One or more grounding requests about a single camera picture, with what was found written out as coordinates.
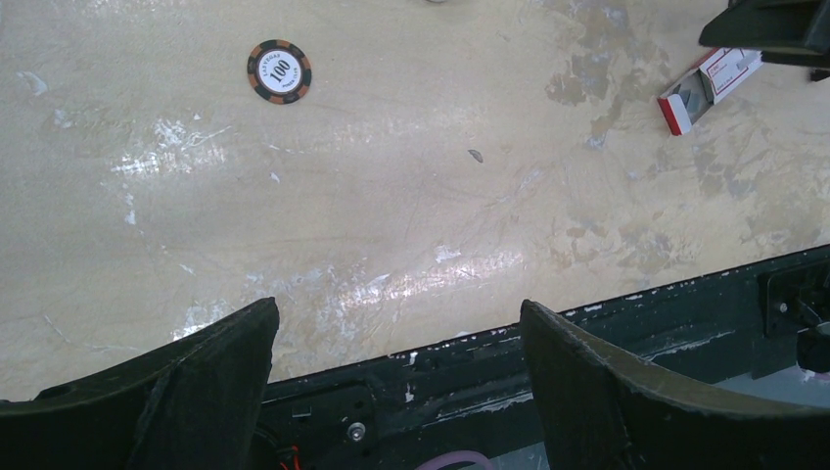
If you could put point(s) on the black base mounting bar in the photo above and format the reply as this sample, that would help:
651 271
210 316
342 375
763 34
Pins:
728 370

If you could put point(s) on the red white staple box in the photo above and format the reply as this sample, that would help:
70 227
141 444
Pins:
704 85

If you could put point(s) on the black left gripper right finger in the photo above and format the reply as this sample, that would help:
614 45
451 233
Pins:
603 407

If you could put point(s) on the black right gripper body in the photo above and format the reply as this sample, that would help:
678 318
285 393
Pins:
786 32

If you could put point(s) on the brown poker chip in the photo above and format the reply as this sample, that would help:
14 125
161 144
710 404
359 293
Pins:
279 72

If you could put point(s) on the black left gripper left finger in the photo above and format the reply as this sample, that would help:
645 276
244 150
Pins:
191 404

